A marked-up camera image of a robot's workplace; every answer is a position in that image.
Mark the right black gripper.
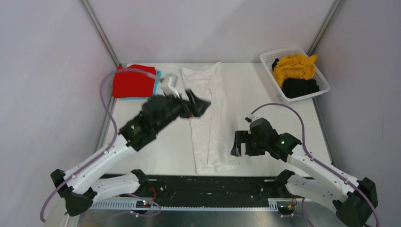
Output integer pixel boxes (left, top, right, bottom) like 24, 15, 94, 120
231, 131, 268, 157

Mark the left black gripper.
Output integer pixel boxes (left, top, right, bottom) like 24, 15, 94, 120
156, 88, 211, 132

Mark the white t shirt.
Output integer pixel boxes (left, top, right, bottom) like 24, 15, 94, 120
181, 62, 239, 175

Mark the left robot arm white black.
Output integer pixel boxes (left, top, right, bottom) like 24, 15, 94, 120
51, 89, 211, 217

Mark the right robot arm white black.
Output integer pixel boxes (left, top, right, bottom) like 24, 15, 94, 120
231, 118, 378, 227

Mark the folded cyan t shirt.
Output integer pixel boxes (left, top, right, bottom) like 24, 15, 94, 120
119, 70, 162, 101

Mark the folded red t shirt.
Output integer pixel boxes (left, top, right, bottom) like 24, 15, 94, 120
112, 66, 156, 98

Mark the crumpled black t shirt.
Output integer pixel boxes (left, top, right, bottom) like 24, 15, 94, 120
272, 59, 319, 98

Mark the right small electronics board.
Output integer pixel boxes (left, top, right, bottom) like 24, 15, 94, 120
277, 205, 296, 217

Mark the small electronics board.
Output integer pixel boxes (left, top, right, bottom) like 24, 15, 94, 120
277, 205, 296, 217
135, 200, 152, 209

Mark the white plastic laundry basket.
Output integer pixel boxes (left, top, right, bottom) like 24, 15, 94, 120
260, 47, 331, 104

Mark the crumpled yellow t shirt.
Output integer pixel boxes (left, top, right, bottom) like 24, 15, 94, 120
273, 53, 318, 88

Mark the left small electronics board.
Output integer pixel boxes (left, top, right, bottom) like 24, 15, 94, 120
135, 200, 152, 209

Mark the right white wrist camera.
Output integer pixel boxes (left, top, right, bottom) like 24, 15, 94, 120
245, 114, 259, 123

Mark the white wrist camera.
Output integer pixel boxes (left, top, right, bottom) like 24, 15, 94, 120
245, 114, 259, 123
160, 73, 180, 97

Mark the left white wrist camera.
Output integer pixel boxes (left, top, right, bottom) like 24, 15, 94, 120
160, 73, 180, 97

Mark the grey slotted cable duct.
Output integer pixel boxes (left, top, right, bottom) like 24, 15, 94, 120
89, 199, 282, 212

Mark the left aluminium frame post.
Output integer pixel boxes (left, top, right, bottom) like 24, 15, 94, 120
79, 0, 121, 66

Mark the aluminium frame post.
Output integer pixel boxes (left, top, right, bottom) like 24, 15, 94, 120
79, 0, 121, 66
306, 0, 345, 55

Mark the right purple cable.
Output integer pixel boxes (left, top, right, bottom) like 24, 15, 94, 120
250, 103, 381, 227

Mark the purple cable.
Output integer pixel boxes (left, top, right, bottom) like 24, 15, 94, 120
250, 103, 381, 227
39, 68, 164, 224

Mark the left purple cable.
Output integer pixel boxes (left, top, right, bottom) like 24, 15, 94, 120
39, 68, 164, 224

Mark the right aluminium frame post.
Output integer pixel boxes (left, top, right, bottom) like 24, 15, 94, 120
306, 0, 345, 55

